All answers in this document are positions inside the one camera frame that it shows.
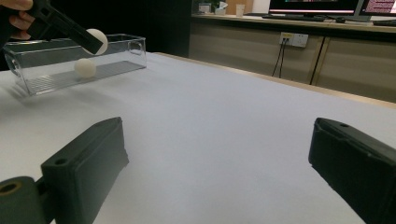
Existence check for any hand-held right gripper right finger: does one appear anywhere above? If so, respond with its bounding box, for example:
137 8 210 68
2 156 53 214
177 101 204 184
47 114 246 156
307 117 396 224

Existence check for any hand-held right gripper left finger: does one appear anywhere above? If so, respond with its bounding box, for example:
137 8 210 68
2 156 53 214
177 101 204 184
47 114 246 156
40 116 130 224

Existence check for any white egg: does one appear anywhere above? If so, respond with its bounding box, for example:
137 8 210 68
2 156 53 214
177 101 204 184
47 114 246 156
82 28 109 56
74 58 97 78

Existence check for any clear plastic container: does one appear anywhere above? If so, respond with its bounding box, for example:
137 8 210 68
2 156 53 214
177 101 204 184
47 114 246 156
3 33 148 97

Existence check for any beige panelled desk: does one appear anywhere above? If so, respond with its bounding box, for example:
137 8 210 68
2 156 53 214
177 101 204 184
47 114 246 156
189 13 396 104

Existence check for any white table cover board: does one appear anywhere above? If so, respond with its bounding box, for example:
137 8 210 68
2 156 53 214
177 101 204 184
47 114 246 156
0 51 396 224

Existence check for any tissue box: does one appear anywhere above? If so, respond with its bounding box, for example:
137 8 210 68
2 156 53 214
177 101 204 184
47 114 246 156
214 1 228 16

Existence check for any black keyboard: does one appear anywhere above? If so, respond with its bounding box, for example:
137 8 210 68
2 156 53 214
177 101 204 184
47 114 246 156
372 19 396 27
261 13 328 22

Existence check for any brown cardboard box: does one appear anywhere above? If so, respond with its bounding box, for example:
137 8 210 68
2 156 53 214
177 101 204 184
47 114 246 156
225 0 254 16

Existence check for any wide computer monitor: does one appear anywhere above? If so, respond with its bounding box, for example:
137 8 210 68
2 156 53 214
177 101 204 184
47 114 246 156
268 0 363 17

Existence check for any black power cable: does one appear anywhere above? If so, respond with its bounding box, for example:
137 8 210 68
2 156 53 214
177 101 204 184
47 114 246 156
278 38 289 78
271 38 286 77

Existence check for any white wall socket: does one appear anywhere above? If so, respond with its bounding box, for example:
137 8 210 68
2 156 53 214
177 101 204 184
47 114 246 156
278 32 309 49

